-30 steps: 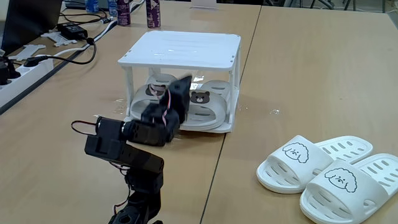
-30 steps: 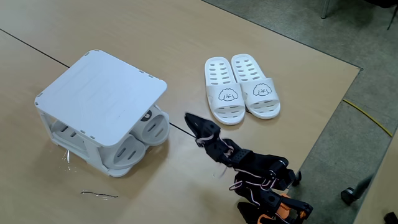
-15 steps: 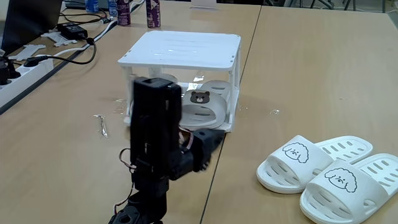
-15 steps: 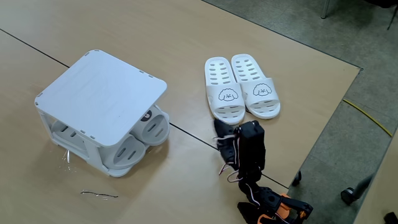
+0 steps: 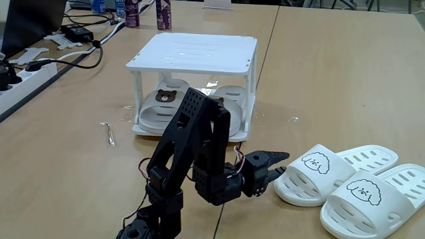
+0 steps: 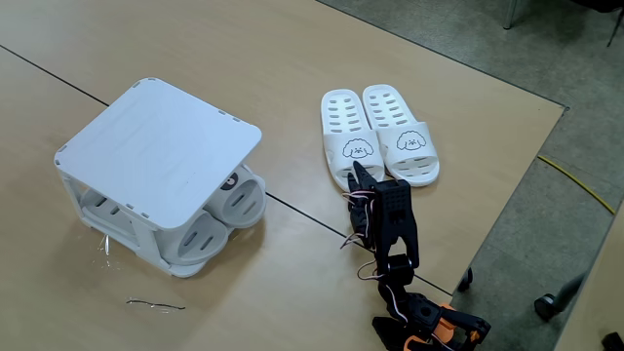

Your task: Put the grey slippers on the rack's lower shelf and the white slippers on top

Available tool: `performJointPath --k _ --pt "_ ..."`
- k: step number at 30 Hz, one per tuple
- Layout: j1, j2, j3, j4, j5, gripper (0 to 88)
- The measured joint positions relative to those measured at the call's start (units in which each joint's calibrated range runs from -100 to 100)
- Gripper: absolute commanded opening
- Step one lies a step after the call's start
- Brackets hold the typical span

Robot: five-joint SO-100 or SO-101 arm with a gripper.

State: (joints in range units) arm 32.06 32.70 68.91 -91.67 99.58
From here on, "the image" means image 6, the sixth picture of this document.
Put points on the black table caster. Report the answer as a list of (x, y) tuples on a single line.
[(465, 280)]

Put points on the black floor object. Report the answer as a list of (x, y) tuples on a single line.
[(613, 342)]

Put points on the white dog slipper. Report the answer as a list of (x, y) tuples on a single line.
[(409, 151), (348, 127)]

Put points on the black chair base caster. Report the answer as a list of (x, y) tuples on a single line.
[(546, 306)]

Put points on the metal chair leg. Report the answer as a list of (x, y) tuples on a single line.
[(510, 14)]

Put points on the clear tape strip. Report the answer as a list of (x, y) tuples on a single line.
[(156, 305)]

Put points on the dark chair leg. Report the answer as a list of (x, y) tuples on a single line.
[(616, 27)]

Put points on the grey bear slipper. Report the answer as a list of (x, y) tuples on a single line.
[(241, 202), (195, 239)]

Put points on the white two-shelf shoe rack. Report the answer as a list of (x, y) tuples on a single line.
[(161, 151)]

